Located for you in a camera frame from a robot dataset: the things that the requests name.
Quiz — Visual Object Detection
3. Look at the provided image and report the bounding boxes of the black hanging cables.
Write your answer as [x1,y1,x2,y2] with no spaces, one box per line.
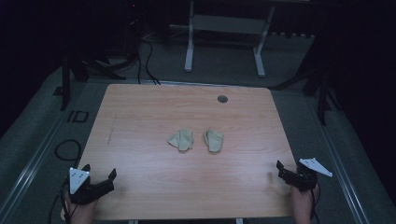
[135,38,162,86]

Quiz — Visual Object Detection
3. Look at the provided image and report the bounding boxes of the beige ankle sock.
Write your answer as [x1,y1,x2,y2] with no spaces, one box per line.
[204,129,224,153]
[167,129,194,152]

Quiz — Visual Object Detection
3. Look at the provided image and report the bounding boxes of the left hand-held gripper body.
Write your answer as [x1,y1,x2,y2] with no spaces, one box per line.
[68,167,116,205]

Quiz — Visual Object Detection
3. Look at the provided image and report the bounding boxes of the person's right hand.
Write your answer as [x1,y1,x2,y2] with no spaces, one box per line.
[290,182,320,224]

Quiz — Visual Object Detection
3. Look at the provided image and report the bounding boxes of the black upright stand post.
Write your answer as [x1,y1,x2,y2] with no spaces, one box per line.
[52,55,75,112]

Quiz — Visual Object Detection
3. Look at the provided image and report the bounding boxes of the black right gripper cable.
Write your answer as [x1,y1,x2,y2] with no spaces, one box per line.
[308,186,322,224]

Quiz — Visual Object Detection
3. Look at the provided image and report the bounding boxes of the black stand with braces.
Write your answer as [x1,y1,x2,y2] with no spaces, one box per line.
[270,31,342,126]

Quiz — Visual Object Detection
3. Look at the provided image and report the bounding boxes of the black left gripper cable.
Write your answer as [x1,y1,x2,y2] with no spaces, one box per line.
[47,178,72,224]

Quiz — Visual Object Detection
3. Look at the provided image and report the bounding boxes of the person's left hand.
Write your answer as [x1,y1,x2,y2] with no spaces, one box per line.
[63,189,100,224]

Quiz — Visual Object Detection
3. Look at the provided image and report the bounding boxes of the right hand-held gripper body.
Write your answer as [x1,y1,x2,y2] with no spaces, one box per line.
[289,157,333,192]

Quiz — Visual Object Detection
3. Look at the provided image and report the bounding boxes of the grey metal floor rail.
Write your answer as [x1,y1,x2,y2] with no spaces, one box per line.
[306,96,372,224]
[0,82,94,217]

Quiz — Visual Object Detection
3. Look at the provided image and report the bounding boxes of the black tripod legs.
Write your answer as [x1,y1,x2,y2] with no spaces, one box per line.
[70,50,140,83]

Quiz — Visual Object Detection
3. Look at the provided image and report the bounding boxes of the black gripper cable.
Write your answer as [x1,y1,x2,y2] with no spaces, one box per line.
[308,186,322,224]
[47,178,72,224]

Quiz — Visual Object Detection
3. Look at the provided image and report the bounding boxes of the white metal desk frame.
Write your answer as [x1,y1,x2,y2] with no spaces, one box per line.
[169,0,312,78]

